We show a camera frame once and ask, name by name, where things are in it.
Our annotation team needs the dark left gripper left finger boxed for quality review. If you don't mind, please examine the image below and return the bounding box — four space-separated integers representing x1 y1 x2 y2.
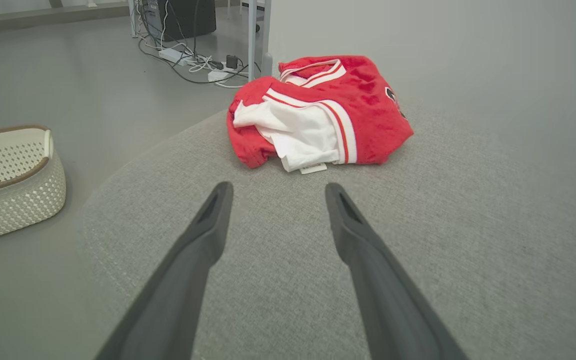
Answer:
95 181 235 360

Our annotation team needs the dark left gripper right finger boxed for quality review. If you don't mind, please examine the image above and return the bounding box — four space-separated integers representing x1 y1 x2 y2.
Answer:
325 182 470 360

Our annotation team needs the red jersey with white sleeves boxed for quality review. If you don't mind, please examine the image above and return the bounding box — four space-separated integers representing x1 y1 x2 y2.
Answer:
226 55 415 175

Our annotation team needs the grey fabric sofa cushion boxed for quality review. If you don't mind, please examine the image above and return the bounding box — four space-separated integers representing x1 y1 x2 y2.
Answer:
75 97 576 360

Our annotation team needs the cream perforated laundry basket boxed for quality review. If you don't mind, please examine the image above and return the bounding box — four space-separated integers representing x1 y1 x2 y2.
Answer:
0 124 68 245

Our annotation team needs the long white power strip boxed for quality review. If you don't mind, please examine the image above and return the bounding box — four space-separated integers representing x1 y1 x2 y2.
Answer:
158 47 195 67

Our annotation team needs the grey metal table leg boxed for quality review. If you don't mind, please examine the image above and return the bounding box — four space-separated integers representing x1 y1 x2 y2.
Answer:
247 0 274 82

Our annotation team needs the black computer tower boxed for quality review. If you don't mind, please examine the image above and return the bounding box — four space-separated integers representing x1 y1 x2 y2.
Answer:
142 0 218 43

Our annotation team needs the white power strip with cables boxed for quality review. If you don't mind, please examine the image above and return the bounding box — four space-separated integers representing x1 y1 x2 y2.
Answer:
137 0 250 86

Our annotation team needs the white floor cable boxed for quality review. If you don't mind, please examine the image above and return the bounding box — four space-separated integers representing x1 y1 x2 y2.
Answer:
160 0 250 90

